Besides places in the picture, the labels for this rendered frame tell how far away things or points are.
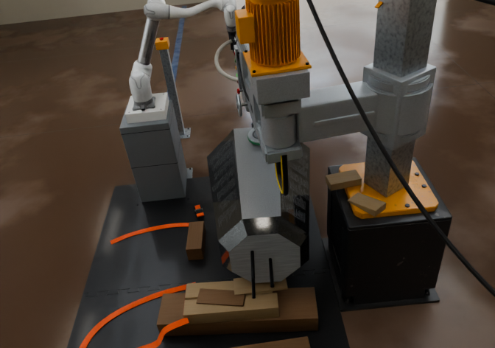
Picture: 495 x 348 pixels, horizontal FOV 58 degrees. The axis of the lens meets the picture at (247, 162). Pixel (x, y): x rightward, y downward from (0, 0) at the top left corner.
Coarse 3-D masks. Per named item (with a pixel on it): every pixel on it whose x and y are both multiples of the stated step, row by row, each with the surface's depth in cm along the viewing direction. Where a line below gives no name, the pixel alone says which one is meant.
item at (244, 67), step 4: (236, 44) 284; (240, 52) 271; (240, 56) 272; (240, 60) 277; (244, 60) 273; (240, 64) 281; (244, 64) 274; (244, 68) 276; (244, 72) 277; (244, 76) 279; (244, 80) 281; (244, 92) 288; (244, 96) 292; (244, 100) 297
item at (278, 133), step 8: (264, 120) 228; (272, 120) 225; (280, 120) 224; (288, 120) 226; (264, 128) 232; (272, 128) 228; (280, 128) 227; (288, 128) 228; (296, 128) 234; (264, 136) 235; (272, 136) 231; (280, 136) 230; (288, 136) 231; (296, 136) 236; (264, 144) 239; (272, 144) 234; (280, 144) 233; (288, 144) 234
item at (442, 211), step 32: (416, 160) 299; (352, 224) 256; (384, 224) 255; (416, 224) 256; (448, 224) 257; (352, 256) 269; (384, 256) 270; (416, 256) 272; (352, 288) 287; (384, 288) 288; (416, 288) 290
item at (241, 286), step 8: (240, 280) 291; (200, 288) 289; (240, 288) 286; (248, 288) 285; (256, 288) 285; (264, 288) 284; (272, 288) 284; (280, 288) 283; (200, 296) 284; (208, 296) 283; (216, 296) 283; (224, 296) 282; (232, 296) 282; (240, 296) 281; (216, 304) 279; (224, 304) 278; (232, 304) 277; (240, 304) 276
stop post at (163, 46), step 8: (160, 40) 431; (168, 40) 434; (160, 48) 431; (168, 48) 431; (168, 56) 438; (168, 64) 443; (168, 72) 448; (168, 80) 453; (168, 88) 458; (176, 88) 467; (176, 96) 464; (176, 104) 469; (176, 112) 475; (184, 128) 502; (184, 136) 488
